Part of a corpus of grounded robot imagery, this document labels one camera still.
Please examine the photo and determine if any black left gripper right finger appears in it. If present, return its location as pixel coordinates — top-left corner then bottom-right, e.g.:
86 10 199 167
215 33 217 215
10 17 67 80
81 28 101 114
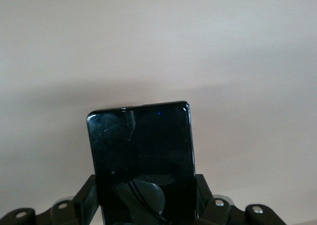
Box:
194 174 285 225

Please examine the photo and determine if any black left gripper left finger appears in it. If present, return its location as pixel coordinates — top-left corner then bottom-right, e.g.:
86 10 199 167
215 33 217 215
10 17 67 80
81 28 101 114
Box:
0 174 101 225

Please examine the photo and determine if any black slab smartphone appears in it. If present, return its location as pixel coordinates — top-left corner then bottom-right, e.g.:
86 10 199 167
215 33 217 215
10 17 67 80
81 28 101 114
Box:
86 101 199 225

